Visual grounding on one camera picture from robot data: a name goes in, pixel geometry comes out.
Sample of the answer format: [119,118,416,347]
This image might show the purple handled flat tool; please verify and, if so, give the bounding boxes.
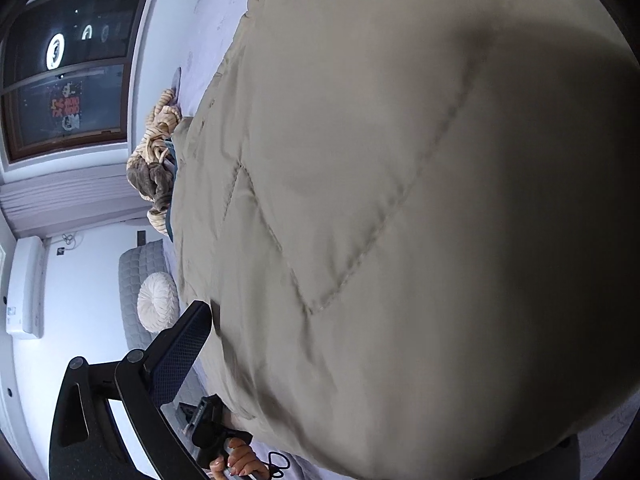
[171,67,182,105]

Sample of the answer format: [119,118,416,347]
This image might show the grey quilted headboard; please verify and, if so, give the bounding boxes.
[118,240,184,350]

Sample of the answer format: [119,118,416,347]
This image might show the dark framed window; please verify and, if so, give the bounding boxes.
[1,0,146,164]

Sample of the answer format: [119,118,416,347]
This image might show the grey vertical window blinds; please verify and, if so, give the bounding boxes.
[1,164,152,238]

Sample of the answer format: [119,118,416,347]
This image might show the round white pleated cushion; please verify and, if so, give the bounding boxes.
[137,272,180,333]

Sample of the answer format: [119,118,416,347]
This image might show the folded blue jeans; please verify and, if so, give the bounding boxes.
[162,138,179,244]

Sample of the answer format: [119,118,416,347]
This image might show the left hand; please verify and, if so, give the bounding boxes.
[207,438,269,480]

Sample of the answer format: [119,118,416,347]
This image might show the lavender plush bed blanket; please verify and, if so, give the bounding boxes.
[162,0,248,116]

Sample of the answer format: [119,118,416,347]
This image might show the striped tan brown knit garment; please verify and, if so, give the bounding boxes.
[126,88,182,236]

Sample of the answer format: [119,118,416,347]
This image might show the beige puffer jacket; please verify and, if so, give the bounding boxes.
[171,0,639,479]

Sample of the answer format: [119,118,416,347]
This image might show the white wall air conditioner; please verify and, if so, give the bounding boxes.
[6,236,44,339]

